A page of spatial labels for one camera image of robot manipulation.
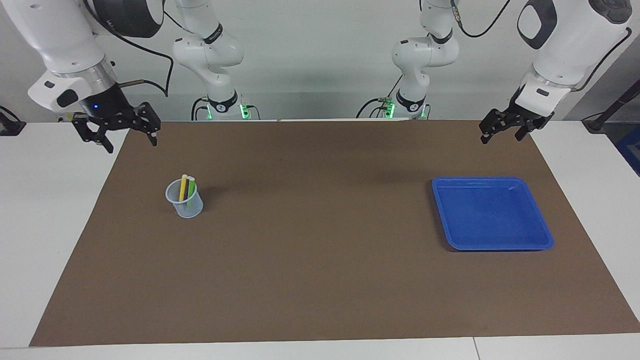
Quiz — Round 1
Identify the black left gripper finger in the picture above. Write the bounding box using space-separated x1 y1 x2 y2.
514 122 538 142
479 107 513 145

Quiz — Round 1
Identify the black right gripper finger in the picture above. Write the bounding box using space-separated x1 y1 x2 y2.
71 113 115 154
129 102 162 147

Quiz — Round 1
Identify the blue plastic tray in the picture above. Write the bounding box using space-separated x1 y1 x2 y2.
431 176 555 252

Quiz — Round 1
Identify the black stand pole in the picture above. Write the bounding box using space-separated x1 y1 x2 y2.
582 80 640 133

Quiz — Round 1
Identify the translucent plastic cup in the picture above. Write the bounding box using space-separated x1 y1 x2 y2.
165 178 204 219

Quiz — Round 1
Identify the blue box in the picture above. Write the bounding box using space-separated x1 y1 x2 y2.
616 124 640 177

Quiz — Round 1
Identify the brown table mat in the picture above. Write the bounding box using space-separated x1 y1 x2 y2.
29 119 640 347

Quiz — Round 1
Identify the black right base cable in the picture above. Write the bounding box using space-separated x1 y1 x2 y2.
191 96 261 121

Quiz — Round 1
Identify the black base cable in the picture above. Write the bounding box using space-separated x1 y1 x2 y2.
356 75 403 119
191 96 261 121

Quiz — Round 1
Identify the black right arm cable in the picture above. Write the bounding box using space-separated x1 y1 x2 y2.
82 0 175 98

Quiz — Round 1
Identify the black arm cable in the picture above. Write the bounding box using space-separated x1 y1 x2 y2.
82 0 175 98
450 0 633 93

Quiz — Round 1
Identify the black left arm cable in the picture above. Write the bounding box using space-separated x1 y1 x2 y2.
450 0 633 93

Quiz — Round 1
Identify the black left base cable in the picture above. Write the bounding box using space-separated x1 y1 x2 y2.
356 75 403 119

